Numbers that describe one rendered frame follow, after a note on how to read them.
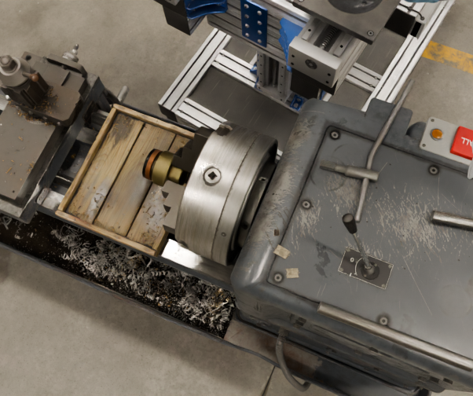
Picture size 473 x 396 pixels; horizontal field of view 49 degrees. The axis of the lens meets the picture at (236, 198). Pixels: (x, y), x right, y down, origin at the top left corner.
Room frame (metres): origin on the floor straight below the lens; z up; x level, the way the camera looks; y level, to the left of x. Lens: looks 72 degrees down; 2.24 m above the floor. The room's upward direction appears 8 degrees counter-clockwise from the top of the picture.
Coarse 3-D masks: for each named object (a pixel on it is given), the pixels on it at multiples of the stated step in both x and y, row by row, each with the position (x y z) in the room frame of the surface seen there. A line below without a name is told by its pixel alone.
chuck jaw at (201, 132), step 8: (200, 128) 0.52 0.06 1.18; (224, 128) 0.51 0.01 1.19; (200, 136) 0.49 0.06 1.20; (208, 136) 0.49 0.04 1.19; (192, 144) 0.49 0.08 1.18; (200, 144) 0.48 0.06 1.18; (176, 152) 0.49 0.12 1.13; (184, 152) 0.48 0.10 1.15; (192, 152) 0.47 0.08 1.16; (176, 160) 0.47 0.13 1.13; (184, 160) 0.47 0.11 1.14; (192, 160) 0.46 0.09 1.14; (184, 168) 0.46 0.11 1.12
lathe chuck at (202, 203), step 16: (240, 128) 0.51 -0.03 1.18; (208, 144) 0.46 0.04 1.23; (224, 144) 0.45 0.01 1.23; (240, 144) 0.45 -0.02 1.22; (208, 160) 0.42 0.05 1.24; (224, 160) 0.41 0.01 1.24; (240, 160) 0.41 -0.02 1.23; (192, 176) 0.39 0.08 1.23; (224, 176) 0.38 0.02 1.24; (192, 192) 0.36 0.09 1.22; (208, 192) 0.35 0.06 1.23; (224, 192) 0.35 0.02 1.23; (192, 208) 0.33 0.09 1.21; (208, 208) 0.32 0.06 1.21; (176, 224) 0.31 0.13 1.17; (192, 224) 0.30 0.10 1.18; (208, 224) 0.29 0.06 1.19; (192, 240) 0.28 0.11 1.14; (208, 240) 0.27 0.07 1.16; (208, 256) 0.25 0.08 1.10
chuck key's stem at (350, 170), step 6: (324, 162) 0.37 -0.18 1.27; (330, 162) 0.36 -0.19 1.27; (324, 168) 0.36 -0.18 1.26; (330, 168) 0.35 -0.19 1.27; (336, 168) 0.35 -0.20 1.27; (342, 168) 0.35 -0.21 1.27; (348, 168) 0.35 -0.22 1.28; (354, 168) 0.34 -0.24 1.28; (360, 168) 0.34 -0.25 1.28; (348, 174) 0.34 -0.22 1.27; (354, 174) 0.33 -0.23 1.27; (360, 174) 0.33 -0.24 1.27; (366, 174) 0.33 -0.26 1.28; (372, 174) 0.33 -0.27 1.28; (378, 174) 0.32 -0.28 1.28; (372, 180) 0.32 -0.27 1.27
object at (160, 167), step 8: (152, 152) 0.51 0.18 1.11; (160, 152) 0.51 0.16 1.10; (168, 152) 0.51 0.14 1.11; (152, 160) 0.49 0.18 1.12; (160, 160) 0.48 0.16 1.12; (168, 160) 0.48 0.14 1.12; (144, 168) 0.47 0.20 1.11; (152, 168) 0.47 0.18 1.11; (160, 168) 0.46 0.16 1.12; (168, 168) 0.46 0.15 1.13; (176, 168) 0.46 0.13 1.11; (144, 176) 0.46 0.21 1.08; (152, 176) 0.45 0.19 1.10; (160, 176) 0.45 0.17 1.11; (168, 176) 0.45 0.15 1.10; (176, 176) 0.44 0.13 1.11; (184, 176) 0.46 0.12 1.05; (160, 184) 0.44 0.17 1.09
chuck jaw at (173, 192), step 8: (168, 184) 0.43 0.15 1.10; (176, 184) 0.43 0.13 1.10; (168, 192) 0.41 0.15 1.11; (176, 192) 0.40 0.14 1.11; (168, 200) 0.39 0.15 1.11; (176, 200) 0.38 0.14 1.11; (168, 208) 0.37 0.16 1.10; (176, 208) 0.36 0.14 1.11; (168, 216) 0.35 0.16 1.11; (176, 216) 0.35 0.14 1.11; (168, 224) 0.33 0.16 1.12
